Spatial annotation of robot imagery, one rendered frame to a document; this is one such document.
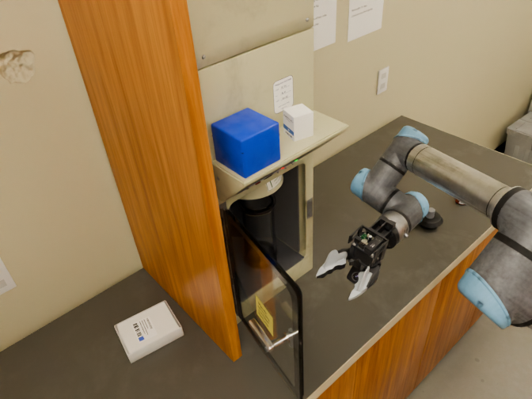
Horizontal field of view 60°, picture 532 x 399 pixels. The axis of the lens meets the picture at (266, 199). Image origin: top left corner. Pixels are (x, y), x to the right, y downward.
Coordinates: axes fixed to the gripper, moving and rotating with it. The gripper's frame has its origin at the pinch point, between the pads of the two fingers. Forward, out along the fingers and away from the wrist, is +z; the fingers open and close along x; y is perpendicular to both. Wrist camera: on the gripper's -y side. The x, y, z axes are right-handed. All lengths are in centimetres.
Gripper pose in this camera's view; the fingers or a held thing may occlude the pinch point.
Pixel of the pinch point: (334, 287)
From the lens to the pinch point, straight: 103.4
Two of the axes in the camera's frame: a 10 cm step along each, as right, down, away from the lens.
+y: 0.3, -7.5, -6.6
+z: -6.8, 4.7, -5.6
